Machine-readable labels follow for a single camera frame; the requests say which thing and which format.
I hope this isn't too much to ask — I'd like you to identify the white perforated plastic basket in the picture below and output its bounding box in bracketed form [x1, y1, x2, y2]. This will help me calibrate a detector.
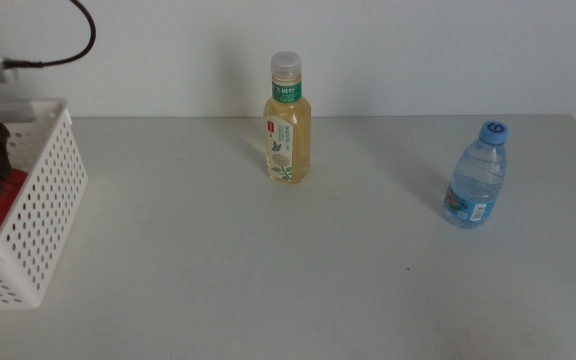
[0, 98, 89, 312]

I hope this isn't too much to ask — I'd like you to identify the yellow tea bottle white cap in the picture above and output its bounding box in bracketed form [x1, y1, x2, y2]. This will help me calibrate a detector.
[262, 50, 313, 185]

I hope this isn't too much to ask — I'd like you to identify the clear water bottle blue cap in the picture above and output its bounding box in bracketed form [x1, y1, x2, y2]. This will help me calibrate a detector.
[442, 120, 510, 230]

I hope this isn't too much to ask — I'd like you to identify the thick black braided camera cable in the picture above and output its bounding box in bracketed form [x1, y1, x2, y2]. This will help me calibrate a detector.
[2, 0, 97, 70]

